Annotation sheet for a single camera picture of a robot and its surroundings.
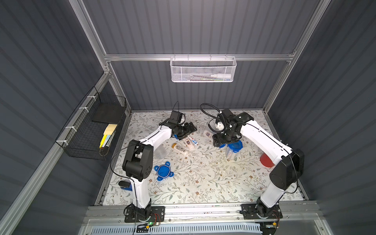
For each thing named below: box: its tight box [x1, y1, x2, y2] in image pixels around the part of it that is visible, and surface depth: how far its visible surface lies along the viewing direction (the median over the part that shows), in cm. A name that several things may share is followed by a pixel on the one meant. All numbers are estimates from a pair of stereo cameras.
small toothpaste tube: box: [188, 135, 199, 146], surface depth 104 cm
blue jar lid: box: [153, 161, 175, 182], surface depth 90 cm
